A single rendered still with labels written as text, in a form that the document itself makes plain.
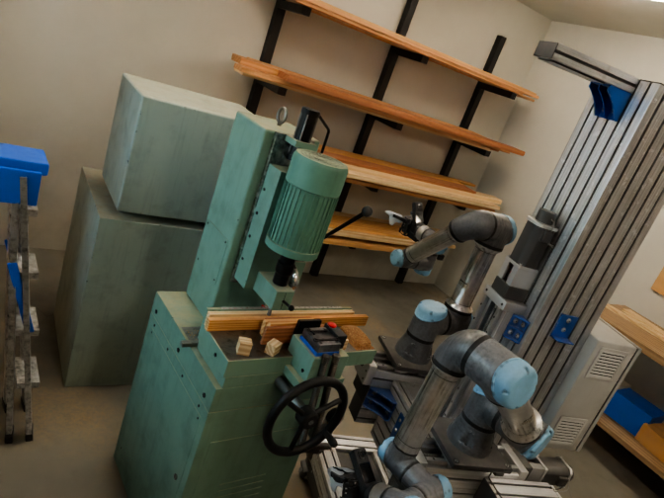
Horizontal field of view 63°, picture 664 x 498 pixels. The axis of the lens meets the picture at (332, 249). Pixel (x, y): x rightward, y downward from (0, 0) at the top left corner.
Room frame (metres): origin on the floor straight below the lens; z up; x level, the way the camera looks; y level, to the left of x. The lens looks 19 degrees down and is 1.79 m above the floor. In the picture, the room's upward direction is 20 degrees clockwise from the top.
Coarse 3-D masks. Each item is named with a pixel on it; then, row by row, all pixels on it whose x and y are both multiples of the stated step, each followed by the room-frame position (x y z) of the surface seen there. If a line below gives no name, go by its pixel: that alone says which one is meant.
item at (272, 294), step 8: (264, 272) 1.67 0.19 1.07; (272, 272) 1.70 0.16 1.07; (256, 280) 1.66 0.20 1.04; (264, 280) 1.63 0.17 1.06; (272, 280) 1.63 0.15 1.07; (256, 288) 1.65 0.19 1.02; (264, 288) 1.62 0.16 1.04; (272, 288) 1.59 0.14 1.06; (280, 288) 1.60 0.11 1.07; (288, 288) 1.62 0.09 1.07; (264, 296) 1.61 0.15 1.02; (272, 296) 1.58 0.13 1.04; (280, 296) 1.58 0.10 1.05; (288, 296) 1.60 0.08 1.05; (272, 304) 1.57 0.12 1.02; (280, 304) 1.58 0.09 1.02
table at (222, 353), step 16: (208, 336) 1.47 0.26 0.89; (224, 336) 1.49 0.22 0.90; (240, 336) 1.52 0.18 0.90; (256, 336) 1.55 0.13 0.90; (208, 352) 1.45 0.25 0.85; (224, 352) 1.40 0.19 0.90; (256, 352) 1.46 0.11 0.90; (288, 352) 1.53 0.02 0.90; (352, 352) 1.68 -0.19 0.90; (368, 352) 1.73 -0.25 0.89; (224, 368) 1.37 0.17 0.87; (240, 368) 1.40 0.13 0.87; (256, 368) 1.43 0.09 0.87; (272, 368) 1.47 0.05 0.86; (288, 368) 1.49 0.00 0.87
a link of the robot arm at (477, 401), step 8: (472, 392) 1.54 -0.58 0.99; (480, 392) 1.50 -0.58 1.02; (472, 400) 1.52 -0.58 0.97; (480, 400) 1.50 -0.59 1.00; (488, 400) 1.48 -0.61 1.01; (464, 408) 1.54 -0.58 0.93; (472, 408) 1.50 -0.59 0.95; (480, 408) 1.49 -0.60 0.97; (488, 408) 1.47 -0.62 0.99; (496, 408) 1.46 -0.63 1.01; (472, 416) 1.49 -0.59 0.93; (480, 416) 1.48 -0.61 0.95; (488, 416) 1.46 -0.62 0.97; (496, 416) 1.45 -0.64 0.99; (480, 424) 1.48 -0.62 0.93; (488, 424) 1.47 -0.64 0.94
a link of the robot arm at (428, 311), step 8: (424, 304) 1.99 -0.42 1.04; (432, 304) 2.00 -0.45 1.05; (440, 304) 2.02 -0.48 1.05; (416, 312) 1.98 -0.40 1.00; (424, 312) 1.95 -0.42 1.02; (432, 312) 1.95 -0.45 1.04; (440, 312) 1.96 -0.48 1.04; (448, 312) 2.02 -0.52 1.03; (416, 320) 1.96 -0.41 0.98; (424, 320) 1.94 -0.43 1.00; (432, 320) 1.94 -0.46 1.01; (440, 320) 1.95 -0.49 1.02; (448, 320) 1.99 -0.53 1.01; (408, 328) 1.99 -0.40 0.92; (416, 328) 1.95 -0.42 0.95; (424, 328) 1.94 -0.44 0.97; (432, 328) 1.94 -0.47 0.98; (440, 328) 1.96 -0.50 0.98; (448, 328) 1.99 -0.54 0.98; (416, 336) 1.94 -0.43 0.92; (424, 336) 1.94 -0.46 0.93; (432, 336) 1.95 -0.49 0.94
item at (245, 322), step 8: (208, 320) 1.48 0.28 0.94; (216, 320) 1.49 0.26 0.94; (224, 320) 1.51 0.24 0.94; (232, 320) 1.53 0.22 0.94; (240, 320) 1.55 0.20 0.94; (248, 320) 1.57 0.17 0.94; (256, 320) 1.59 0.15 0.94; (328, 320) 1.79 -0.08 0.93; (336, 320) 1.81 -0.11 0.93; (344, 320) 1.84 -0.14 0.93; (352, 320) 1.87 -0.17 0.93; (360, 320) 1.89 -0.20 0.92; (208, 328) 1.48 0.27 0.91; (216, 328) 1.50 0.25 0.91; (224, 328) 1.52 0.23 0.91; (232, 328) 1.53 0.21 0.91; (240, 328) 1.55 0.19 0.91; (248, 328) 1.57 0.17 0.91; (256, 328) 1.59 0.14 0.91
